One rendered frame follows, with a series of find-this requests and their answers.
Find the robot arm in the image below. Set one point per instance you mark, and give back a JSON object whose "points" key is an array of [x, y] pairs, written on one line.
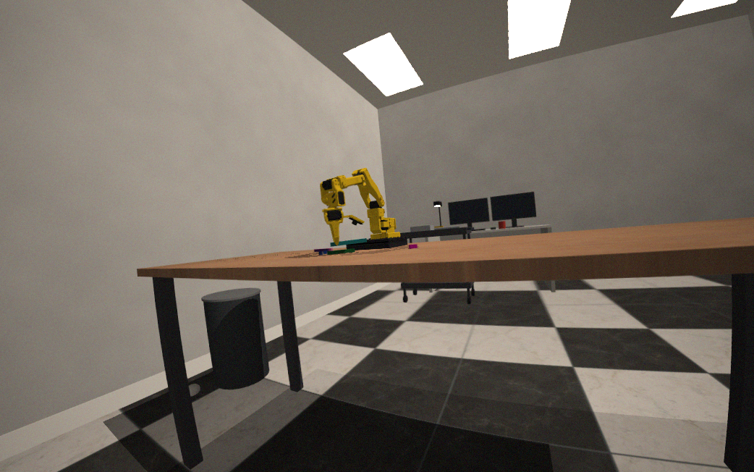
{"points": [[362, 179]]}

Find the turquoise rod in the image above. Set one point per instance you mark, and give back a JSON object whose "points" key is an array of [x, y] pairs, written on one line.
{"points": [[350, 242]]}

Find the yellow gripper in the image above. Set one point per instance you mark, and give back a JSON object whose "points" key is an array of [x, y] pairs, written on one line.
{"points": [[333, 217]]}

